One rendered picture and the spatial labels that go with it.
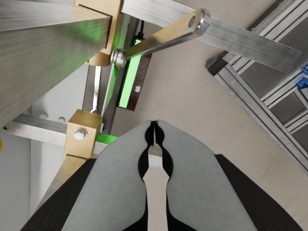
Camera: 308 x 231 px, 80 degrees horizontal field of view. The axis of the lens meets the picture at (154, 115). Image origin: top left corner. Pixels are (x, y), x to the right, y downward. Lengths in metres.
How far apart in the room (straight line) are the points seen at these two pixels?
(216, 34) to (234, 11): 0.93
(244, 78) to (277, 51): 0.76
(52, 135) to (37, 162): 0.40
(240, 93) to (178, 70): 0.38
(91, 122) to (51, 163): 0.43
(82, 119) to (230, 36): 0.26
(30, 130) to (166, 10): 0.30
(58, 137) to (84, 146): 0.05
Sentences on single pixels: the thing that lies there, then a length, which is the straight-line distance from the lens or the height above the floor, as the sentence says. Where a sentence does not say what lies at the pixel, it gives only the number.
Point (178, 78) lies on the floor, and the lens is 1.18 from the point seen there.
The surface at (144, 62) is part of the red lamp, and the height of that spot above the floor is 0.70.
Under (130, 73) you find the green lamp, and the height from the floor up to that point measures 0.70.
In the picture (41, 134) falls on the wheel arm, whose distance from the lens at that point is 0.39.
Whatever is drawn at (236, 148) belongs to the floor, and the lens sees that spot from 1.58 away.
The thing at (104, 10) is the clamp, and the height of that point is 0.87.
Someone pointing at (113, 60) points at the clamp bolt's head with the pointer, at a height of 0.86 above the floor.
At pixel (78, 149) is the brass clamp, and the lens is 0.37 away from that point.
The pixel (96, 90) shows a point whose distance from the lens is 0.45.
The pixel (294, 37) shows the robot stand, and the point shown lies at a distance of 1.12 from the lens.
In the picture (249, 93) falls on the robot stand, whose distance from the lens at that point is 1.10.
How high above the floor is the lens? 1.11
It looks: 61 degrees down
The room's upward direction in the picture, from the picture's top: 178 degrees clockwise
